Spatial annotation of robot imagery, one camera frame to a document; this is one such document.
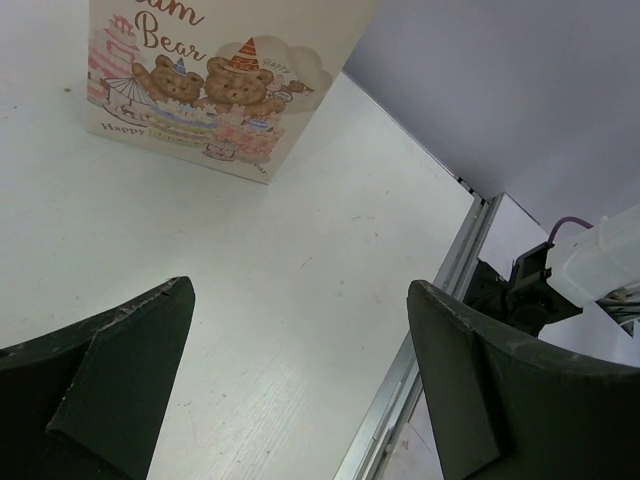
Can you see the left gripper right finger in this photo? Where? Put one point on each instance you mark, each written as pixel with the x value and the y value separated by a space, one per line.
pixel 549 413

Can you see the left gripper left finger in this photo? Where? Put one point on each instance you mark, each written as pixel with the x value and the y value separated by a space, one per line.
pixel 87 401

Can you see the bear print paper bag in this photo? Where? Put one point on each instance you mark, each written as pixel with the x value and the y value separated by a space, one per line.
pixel 229 85

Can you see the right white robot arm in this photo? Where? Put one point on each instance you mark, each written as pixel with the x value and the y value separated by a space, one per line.
pixel 588 266

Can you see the aluminium frame rail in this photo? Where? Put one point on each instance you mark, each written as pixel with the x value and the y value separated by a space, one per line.
pixel 406 418

